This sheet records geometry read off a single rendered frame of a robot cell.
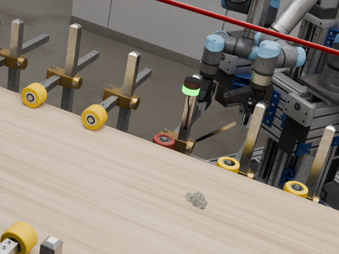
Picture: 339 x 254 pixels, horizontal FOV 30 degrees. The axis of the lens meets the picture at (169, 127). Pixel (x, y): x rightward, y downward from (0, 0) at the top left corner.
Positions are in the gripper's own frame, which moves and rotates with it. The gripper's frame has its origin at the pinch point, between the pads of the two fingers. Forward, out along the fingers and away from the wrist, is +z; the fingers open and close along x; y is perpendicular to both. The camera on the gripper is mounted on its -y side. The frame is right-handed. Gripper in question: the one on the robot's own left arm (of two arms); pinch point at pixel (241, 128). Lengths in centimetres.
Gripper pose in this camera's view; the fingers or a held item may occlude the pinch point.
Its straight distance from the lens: 239.5
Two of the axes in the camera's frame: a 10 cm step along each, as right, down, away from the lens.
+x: 0.3, -4.8, 8.8
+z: -1.8, 8.6, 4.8
